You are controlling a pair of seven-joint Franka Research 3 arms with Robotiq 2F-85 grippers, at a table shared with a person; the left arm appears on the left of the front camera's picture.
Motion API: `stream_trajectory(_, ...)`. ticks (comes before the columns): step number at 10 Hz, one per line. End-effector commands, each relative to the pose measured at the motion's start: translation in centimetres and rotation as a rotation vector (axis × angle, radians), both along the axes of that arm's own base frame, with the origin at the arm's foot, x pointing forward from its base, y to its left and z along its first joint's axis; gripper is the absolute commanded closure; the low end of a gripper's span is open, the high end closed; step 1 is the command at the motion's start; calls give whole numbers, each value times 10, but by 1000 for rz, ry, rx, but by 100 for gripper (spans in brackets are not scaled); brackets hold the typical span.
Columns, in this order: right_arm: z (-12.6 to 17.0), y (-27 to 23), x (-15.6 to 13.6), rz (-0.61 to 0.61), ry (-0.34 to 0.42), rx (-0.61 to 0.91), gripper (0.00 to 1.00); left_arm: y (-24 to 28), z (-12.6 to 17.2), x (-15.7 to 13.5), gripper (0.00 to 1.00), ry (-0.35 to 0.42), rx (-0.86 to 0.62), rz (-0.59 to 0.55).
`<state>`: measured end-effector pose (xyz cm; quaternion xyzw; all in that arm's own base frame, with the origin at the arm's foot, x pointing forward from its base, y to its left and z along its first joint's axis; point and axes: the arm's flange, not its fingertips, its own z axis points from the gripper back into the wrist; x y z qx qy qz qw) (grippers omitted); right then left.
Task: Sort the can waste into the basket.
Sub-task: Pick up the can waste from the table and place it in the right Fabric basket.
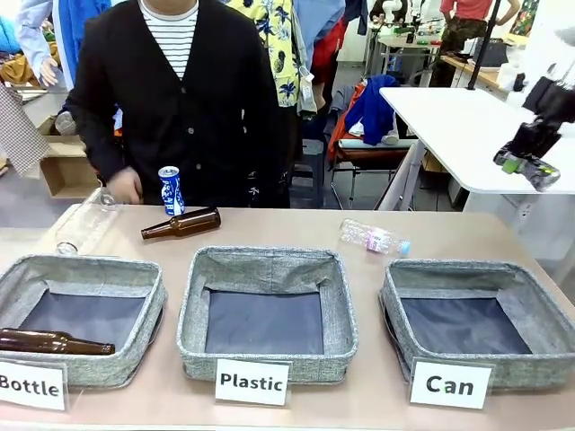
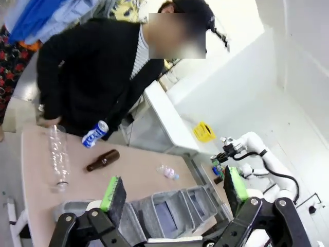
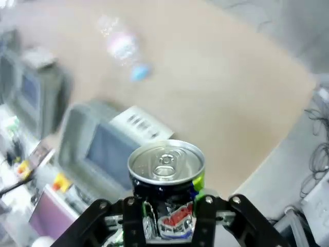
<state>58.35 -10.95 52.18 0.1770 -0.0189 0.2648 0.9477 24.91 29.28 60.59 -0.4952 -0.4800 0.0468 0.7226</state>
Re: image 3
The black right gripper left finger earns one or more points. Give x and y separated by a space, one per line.
132 221

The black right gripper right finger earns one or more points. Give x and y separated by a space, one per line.
205 218

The dark crushed drink can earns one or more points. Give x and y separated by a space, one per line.
167 164

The grey plastic basket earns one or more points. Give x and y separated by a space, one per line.
77 144
30 92

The purple box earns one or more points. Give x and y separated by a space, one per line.
55 213

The yellow red emergency stop button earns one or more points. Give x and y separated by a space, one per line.
25 168
61 182

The clear plastic bottle blue cap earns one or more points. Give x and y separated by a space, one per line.
123 46

